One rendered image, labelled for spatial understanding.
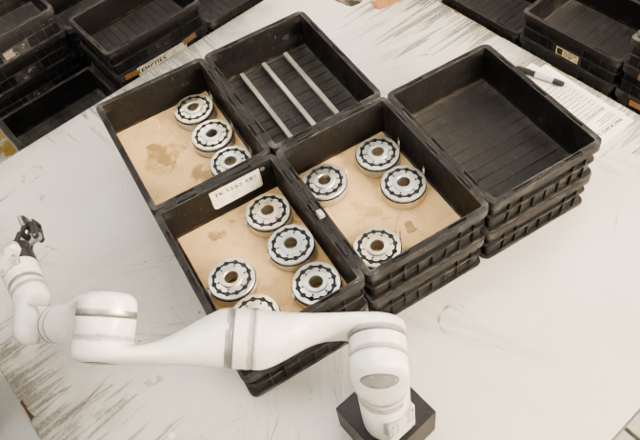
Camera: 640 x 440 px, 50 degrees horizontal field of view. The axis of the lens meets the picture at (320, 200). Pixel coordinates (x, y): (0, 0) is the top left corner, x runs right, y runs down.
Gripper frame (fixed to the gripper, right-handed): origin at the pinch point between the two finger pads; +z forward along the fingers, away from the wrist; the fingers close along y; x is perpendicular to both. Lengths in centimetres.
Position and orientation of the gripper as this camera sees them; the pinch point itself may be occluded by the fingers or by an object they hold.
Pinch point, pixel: (5, 232)
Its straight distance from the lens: 164.8
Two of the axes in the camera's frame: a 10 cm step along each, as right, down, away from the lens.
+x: -4.0, -5.4, -7.4
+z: -5.3, -5.2, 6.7
